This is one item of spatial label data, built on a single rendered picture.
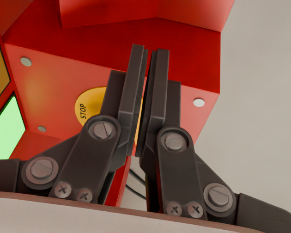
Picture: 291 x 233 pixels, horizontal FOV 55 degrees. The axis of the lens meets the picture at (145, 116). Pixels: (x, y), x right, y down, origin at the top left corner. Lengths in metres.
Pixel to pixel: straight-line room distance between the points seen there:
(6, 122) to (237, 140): 1.37
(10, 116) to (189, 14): 0.17
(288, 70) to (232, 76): 0.21
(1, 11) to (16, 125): 0.24
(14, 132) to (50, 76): 0.06
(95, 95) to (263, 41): 0.95
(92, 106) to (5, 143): 0.08
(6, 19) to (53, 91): 0.25
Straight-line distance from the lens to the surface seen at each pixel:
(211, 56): 0.23
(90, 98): 0.22
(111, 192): 1.49
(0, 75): 0.22
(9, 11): 0.48
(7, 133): 0.25
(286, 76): 1.25
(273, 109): 1.37
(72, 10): 0.22
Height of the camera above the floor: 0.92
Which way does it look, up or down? 40 degrees down
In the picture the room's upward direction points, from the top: 166 degrees counter-clockwise
